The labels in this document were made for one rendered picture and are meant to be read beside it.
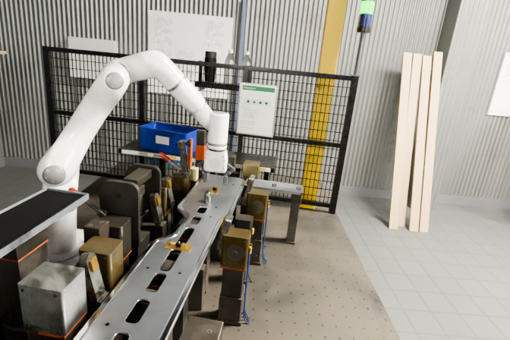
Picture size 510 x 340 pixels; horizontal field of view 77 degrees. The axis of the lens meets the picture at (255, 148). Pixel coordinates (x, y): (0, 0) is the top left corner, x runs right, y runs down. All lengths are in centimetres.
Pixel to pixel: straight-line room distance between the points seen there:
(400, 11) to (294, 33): 118
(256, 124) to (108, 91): 97
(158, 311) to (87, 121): 72
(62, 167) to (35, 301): 56
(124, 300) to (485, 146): 449
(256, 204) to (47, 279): 82
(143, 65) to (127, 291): 76
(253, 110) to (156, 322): 134
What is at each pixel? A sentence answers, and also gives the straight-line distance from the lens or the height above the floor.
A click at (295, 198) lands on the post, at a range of 160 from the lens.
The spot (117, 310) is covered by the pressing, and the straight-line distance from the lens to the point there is 91.
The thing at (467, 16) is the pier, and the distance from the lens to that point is 419.
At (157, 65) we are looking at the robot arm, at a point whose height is 154.
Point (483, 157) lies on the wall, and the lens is 489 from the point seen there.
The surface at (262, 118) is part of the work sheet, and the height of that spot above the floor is 125.
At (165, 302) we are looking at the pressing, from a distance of 91.
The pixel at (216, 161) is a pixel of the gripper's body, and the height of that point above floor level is 115.
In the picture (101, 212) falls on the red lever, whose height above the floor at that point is 109.
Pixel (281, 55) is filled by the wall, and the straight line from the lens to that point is 383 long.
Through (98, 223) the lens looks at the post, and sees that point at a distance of 105.
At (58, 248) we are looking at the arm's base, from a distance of 150.
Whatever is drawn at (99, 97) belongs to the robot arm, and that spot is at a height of 142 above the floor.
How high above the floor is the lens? 160
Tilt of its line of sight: 16 degrees down
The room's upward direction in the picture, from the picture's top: 5 degrees clockwise
